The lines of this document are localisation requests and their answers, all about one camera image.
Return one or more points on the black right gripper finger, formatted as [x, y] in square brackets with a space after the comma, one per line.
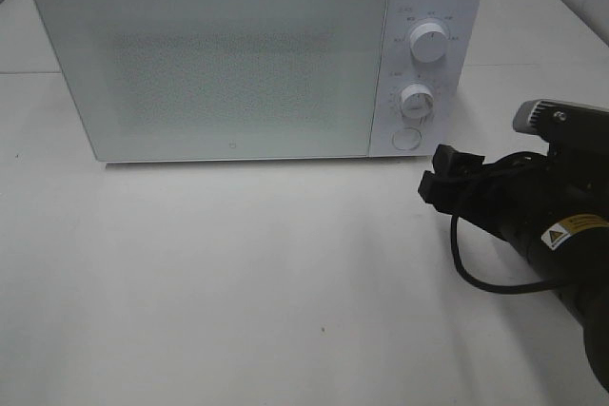
[441, 192]
[448, 161]

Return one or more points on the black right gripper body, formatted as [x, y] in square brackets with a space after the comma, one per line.
[553, 204]

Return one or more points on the round white door-release button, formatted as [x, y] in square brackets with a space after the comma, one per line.
[407, 138]

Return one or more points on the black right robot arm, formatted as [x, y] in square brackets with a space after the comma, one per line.
[580, 281]

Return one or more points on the lower white timer knob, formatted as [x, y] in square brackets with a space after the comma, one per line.
[416, 101]

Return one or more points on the upper white power knob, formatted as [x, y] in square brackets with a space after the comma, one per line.
[428, 40]

